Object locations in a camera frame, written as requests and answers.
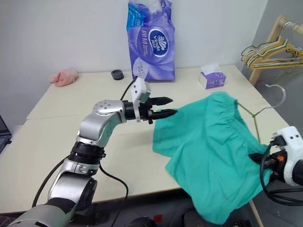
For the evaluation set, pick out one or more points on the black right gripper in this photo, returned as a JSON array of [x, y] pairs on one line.
[[277, 165]]

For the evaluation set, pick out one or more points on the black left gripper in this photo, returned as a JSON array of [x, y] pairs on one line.
[[145, 111]]

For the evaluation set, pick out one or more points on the green shorts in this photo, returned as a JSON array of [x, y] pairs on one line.
[[208, 142]]

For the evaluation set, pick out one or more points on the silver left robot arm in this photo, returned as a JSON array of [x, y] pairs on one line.
[[94, 127]]

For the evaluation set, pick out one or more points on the large purple tissue pack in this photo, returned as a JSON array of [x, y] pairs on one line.
[[151, 59]]

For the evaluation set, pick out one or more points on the light wooden table leg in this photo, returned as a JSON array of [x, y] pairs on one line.
[[256, 214]]

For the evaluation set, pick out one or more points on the small purple tissue box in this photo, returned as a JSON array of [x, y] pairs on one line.
[[214, 81]]

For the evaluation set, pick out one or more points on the light wooden clothes rack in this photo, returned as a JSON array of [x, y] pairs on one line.
[[256, 73]]

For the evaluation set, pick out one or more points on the pink fluffy cloth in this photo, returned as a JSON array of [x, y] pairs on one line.
[[64, 78]]

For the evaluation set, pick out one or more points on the small red block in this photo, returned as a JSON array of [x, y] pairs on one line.
[[158, 217]]

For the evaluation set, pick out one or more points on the dark rounded shape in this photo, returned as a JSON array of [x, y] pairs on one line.
[[144, 222]]

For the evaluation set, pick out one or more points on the grey laptop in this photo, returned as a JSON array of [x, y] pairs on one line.
[[3, 132]]

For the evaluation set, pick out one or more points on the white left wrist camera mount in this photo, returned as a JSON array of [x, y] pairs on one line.
[[139, 88]]

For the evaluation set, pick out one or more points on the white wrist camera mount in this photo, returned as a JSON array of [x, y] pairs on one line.
[[292, 139], [139, 88]]

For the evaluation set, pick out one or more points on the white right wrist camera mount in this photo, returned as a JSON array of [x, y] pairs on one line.
[[292, 139]]

